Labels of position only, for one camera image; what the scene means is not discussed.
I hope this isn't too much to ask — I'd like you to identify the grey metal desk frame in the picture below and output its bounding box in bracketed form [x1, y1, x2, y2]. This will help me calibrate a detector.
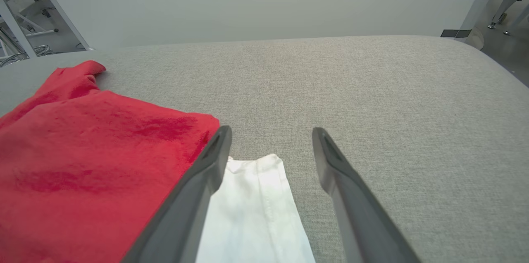
[0, 0, 37, 59]

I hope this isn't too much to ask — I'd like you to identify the grey metal partition post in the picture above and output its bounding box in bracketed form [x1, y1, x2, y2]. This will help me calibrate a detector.
[26, 0, 91, 51]

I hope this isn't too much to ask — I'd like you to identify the thin grey cable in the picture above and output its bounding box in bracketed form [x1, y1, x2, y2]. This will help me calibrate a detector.
[0, 44, 55, 67]

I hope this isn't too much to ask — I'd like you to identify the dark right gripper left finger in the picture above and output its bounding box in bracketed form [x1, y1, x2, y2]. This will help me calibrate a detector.
[122, 126, 233, 263]

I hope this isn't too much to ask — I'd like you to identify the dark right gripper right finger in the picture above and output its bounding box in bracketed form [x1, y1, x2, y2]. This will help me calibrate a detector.
[312, 127, 420, 263]

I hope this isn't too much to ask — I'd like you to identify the red and white basketball jersey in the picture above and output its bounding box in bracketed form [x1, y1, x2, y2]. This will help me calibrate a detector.
[0, 60, 317, 263]

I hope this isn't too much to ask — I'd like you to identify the black tape strip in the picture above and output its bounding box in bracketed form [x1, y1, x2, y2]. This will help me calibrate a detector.
[440, 29, 472, 38]

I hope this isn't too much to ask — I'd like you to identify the grey partition post with foot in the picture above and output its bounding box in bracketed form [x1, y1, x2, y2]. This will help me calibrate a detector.
[454, 0, 518, 50]

